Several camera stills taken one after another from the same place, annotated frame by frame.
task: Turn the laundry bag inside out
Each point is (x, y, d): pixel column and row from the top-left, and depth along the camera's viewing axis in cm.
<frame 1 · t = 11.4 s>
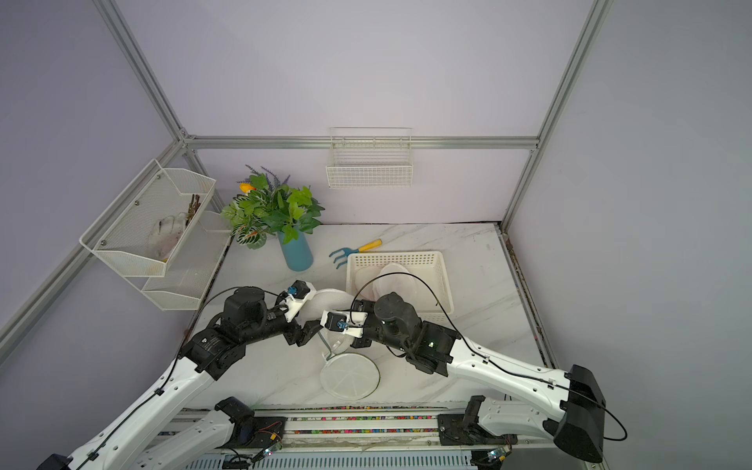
left hand: (314, 312, 73), fingers open
right hand: (339, 310, 68), fingers closed
teal vase: (298, 254, 107), point 6 cm above the table
artificial green plant: (268, 206, 84), point 33 cm above the table
blue yellow garden fork: (348, 251, 113), point 2 cm above the table
clear glove in shelf: (165, 233, 80), point 31 cm above the table

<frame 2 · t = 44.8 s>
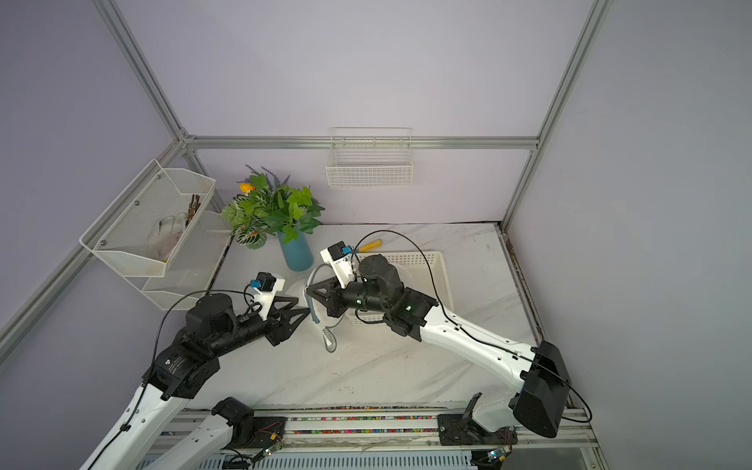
left hand: (299, 310, 67), fingers open
right hand: (310, 295, 65), fingers closed
the named things where they were.

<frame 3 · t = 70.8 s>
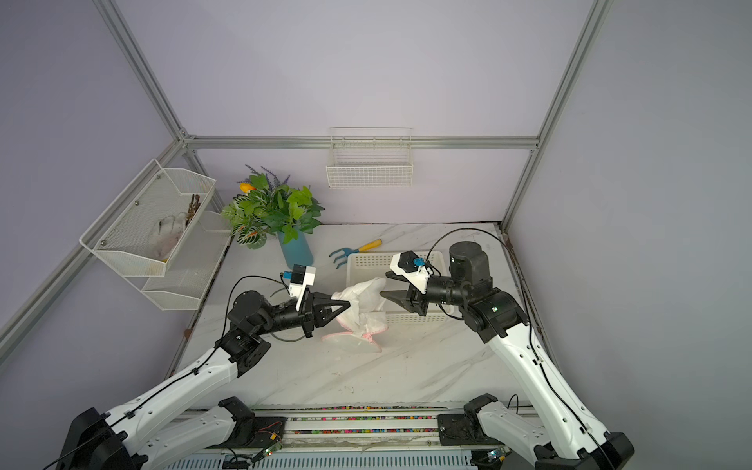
left hand: (345, 306, 64), fingers closed
right hand: (388, 285, 65), fingers open
the named things where they were.

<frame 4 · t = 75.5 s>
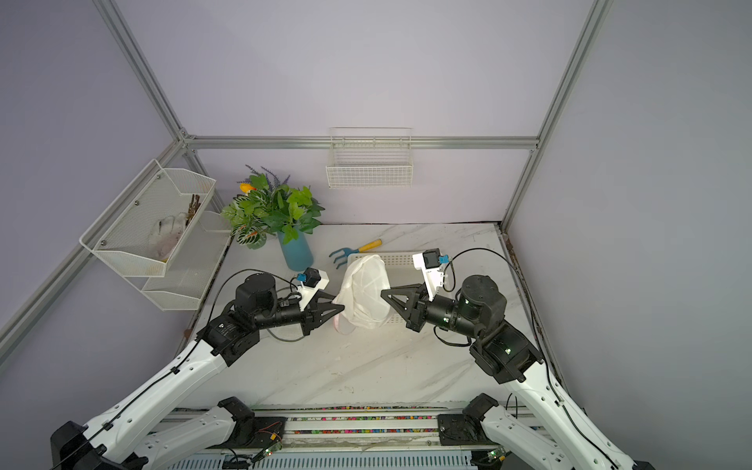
left hand: (337, 306, 69), fingers open
right hand: (383, 299, 59), fingers closed
the named things where they were.

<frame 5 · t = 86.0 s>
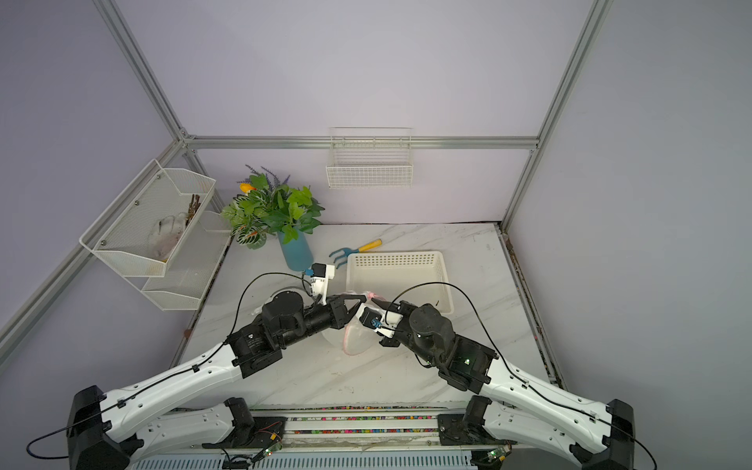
left hand: (363, 302, 67), fingers closed
right hand: (376, 303, 69), fingers open
the named things where they were.

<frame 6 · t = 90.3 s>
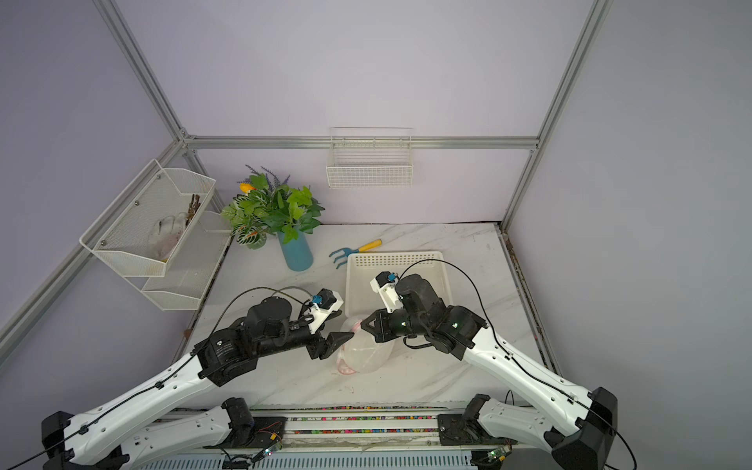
left hand: (340, 325, 68), fingers open
right hand: (365, 329, 69), fingers closed
the named things where they were.

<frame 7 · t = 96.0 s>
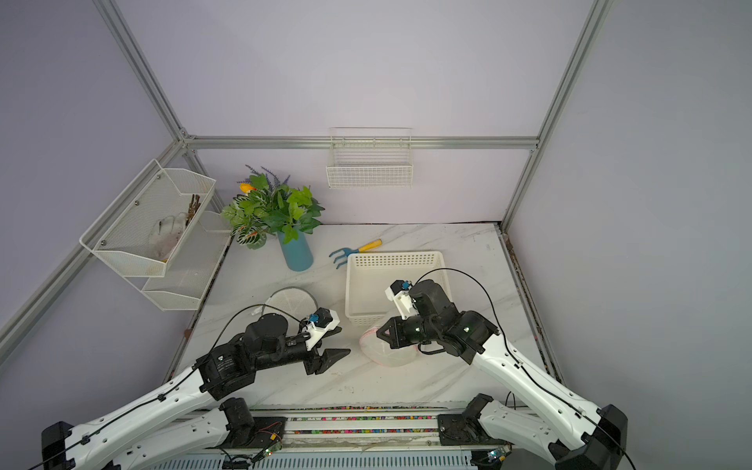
left hand: (339, 342, 69), fingers open
right hand: (380, 338, 70), fingers closed
the named things where they were.

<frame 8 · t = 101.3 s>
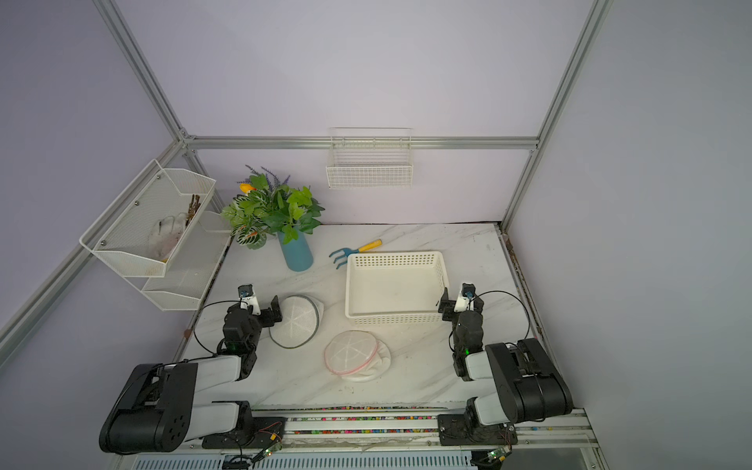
left hand: (260, 301, 91), fingers open
right hand: (459, 292, 90), fingers open
the named things where they were.

